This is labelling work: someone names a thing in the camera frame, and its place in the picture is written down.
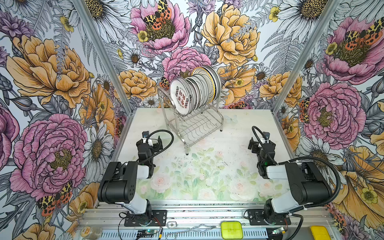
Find metal wire dish rack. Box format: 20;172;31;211
158;88;226;155

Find white plate red characters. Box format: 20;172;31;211
170;78;191;116

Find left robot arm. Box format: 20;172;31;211
98;138;163;227

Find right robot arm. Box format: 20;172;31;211
248;139;335;225

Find green square button box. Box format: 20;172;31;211
221;221;244;240

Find small circuit board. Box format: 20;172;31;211
136;229;160;240

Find large dark rimmed plate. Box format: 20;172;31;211
203;66;222;101

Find yellow box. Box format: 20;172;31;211
310;226;332;240

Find yellow patterned plate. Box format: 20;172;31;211
193;67;216;103

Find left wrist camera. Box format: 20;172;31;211
142;131;150;143

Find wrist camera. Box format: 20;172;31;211
261;132;270;144
142;131;150;143

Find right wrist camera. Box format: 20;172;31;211
261;132;270;144

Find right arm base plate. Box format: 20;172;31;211
244;209;291;226

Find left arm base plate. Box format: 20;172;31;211
124;210;168;227

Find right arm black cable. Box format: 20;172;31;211
251;125;342;209

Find aluminium front rail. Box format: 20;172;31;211
75;201;342;240

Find metal wire hook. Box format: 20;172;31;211
166;224;217;240

